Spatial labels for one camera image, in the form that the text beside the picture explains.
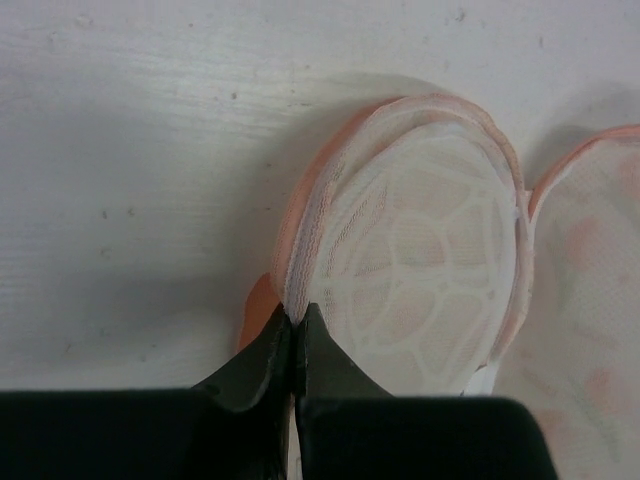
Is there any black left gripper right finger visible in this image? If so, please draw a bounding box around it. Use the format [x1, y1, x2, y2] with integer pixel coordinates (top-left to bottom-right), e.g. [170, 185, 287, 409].
[295, 304, 558, 479]

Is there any floral mesh laundry bag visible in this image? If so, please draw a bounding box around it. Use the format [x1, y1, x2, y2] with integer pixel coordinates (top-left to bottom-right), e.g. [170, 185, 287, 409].
[240, 94, 639, 479]

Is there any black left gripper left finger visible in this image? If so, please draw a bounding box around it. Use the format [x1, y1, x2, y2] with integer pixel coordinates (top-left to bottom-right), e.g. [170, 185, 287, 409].
[1, 307, 293, 479]

